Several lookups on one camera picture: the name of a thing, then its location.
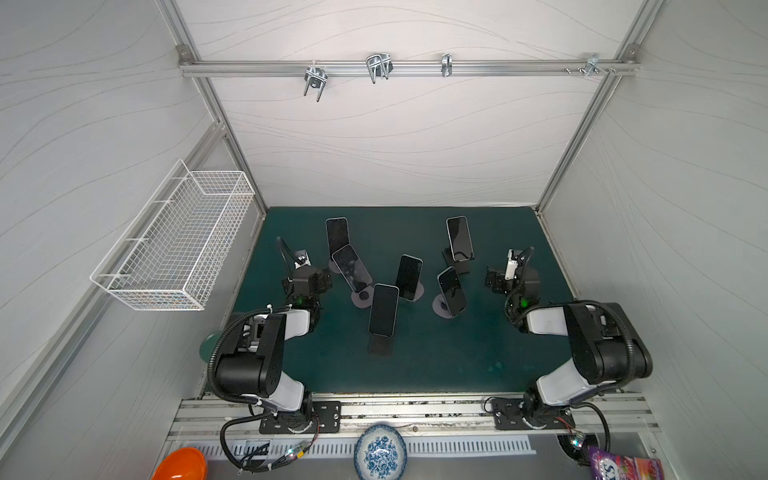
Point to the metal u-bolt clamp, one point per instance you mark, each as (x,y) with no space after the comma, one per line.
(315,78)
(379,65)

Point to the orange plastic bowl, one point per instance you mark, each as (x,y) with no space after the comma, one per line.
(186,463)

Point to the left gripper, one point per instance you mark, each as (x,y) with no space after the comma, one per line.
(295,270)

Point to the green table mat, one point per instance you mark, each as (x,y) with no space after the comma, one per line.
(477,351)

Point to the white slotted cable duct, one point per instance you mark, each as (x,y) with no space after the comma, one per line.
(415,447)

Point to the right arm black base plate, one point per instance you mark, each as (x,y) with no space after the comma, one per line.
(520,414)

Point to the purple round stand middle left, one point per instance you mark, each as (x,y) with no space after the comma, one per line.
(364,298)

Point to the purple round stand front right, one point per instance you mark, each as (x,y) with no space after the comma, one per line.
(440,307)

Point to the blue white ceramic bowl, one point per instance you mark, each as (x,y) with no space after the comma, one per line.
(380,453)

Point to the purple phone middle left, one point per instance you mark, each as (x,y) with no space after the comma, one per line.
(352,268)

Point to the black stand front centre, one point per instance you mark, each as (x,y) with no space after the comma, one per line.
(380,345)

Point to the metal bracket far right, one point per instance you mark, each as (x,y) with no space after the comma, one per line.
(591,67)

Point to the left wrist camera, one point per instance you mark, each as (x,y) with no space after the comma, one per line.
(301,258)

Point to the green cap clear jar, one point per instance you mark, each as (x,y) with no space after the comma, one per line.
(208,346)

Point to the black stand back right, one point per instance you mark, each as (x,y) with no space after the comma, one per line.
(461,267)

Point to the teal phone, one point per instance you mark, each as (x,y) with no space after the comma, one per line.
(409,272)
(383,310)
(452,290)

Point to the white wire basket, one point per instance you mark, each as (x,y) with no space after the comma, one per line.
(170,255)

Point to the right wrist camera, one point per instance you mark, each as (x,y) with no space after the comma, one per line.
(512,264)

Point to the metal u-bolt clamp left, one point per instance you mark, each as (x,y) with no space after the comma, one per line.
(315,78)

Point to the purple phone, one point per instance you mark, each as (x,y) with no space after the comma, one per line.
(352,268)
(337,233)

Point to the metal u-bolt clamp centre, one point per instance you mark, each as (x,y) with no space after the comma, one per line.
(379,65)

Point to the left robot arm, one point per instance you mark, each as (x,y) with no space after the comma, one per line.
(246,364)

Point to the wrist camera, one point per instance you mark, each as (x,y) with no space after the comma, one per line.
(301,258)
(512,264)

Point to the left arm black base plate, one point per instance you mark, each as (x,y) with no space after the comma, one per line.
(324,417)

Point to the black stand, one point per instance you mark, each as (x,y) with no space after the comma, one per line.
(461,267)
(380,345)

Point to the purple round stand centre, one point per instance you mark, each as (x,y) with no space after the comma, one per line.
(413,295)

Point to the metal clamp right of centre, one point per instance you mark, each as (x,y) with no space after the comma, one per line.
(446,65)

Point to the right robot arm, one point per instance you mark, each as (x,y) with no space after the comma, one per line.
(606,353)

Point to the purple snack bag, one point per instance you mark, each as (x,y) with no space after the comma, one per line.
(607,466)

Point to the aluminium cross bar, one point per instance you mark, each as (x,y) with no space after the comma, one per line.
(401,68)

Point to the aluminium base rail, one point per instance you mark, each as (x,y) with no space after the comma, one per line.
(414,414)

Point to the purple phone back left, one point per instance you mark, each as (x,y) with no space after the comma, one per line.
(337,233)

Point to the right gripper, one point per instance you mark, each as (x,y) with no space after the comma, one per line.
(516,275)

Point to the white phone back right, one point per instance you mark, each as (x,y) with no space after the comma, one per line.
(460,240)

